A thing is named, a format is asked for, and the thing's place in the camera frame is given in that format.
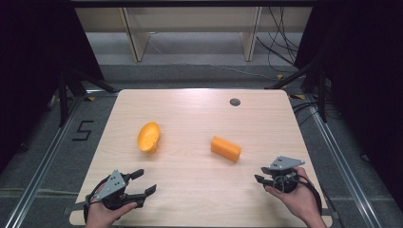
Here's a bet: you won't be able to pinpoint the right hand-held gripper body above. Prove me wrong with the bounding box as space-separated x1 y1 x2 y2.
260 155 306 195

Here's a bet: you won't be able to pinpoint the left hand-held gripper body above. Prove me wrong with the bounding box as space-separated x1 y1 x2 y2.
93 169 143 212

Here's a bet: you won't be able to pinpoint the orange perforated soap dish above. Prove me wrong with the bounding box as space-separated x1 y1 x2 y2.
136 122 162 155

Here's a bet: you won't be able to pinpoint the orange rectangular soap block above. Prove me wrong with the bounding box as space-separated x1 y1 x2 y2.
210 135 242 164

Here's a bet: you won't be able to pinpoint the person's right hand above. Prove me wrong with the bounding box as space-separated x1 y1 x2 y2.
264 166 322 224

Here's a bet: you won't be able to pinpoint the person's left hand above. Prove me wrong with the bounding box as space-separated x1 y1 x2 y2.
85 201 139 228

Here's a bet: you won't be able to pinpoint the black metal stand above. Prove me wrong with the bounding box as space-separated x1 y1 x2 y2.
265 58 330 124
57 66 118 128

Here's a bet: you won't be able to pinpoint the dark curtain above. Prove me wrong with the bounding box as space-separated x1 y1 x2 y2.
0 0 106 174
293 0 403 212

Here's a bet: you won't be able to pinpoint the beige wooden desk leg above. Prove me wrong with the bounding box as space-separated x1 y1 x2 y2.
119 7 150 64
240 7 263 63

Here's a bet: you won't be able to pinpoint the beige wooden desk panel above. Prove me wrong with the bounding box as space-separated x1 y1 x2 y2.
74 7 314 33

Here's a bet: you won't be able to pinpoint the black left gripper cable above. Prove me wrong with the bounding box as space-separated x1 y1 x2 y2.
83 176 112 223

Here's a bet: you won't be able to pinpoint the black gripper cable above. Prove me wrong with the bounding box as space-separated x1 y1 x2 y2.
83 176 112 223
296 173 324 218

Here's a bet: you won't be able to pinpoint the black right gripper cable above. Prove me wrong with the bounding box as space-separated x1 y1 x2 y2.
296 173 324 218

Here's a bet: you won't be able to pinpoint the aluminium floor rail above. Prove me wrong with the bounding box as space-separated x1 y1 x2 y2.
307 94 383 228
3 94 84 228

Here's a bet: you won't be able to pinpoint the black floor cables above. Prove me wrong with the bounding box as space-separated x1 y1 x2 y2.
290 100 319 127

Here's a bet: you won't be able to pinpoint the white floor cable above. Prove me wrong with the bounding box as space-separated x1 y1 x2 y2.
147 31 278 81

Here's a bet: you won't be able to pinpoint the black hanging cable bundle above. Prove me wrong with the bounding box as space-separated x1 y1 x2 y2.
255 7 301 74

